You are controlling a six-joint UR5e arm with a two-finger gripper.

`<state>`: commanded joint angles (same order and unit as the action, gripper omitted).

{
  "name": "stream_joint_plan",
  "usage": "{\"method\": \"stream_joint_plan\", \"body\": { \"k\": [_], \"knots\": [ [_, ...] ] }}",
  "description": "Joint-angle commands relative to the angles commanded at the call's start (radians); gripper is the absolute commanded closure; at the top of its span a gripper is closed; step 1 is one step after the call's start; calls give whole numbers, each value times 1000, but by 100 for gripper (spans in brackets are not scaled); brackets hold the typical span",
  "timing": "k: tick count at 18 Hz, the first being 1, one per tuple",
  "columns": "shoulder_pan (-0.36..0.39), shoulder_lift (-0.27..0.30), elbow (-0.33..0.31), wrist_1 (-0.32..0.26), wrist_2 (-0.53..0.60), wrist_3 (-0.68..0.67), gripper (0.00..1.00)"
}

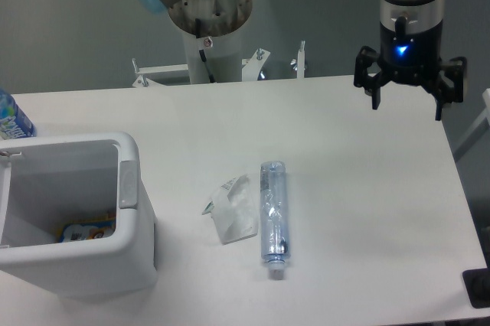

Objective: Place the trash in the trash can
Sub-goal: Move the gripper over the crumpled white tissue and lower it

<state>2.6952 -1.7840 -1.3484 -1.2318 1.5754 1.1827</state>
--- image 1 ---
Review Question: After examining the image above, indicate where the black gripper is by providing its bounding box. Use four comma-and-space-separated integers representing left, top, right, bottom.
354, 21, 468, 121

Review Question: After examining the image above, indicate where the clear plastic bottle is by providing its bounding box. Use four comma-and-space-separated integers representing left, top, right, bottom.
260, 161, 290, 280

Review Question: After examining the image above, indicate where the white plastic wrapper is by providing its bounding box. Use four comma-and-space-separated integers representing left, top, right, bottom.
201, 174, 259, 245

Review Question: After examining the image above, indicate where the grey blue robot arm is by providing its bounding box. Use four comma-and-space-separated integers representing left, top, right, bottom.
139, 0, 467, 114

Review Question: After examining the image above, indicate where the white trash can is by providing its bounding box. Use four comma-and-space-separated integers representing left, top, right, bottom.
1, 132, 158, 297

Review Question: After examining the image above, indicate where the black clamp at table corner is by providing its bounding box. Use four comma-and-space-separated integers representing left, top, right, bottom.
462, 268, 489, 309

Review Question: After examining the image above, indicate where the yellow snack packet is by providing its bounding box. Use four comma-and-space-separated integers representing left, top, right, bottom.
57, 210, 116, 243

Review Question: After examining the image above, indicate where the blue labelled water bottle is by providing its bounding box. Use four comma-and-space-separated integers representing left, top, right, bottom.
1, 90, 37, 140

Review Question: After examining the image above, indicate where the white frame at right edge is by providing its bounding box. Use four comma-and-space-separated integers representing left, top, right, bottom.
452, 89, 489, 162

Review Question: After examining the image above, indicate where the white middle mounting bracket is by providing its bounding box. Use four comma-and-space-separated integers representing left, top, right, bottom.
242, 48, 271, 82

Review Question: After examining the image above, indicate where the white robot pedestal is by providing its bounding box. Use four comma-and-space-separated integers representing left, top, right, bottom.
168, 0, 253, 84

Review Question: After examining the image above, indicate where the black cable on pedestal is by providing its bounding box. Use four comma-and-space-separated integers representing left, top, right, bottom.
194, 17, 216, 83

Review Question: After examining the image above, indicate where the white left mounting bracket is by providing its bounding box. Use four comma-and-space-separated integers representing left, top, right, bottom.
132, 58, 190, 88

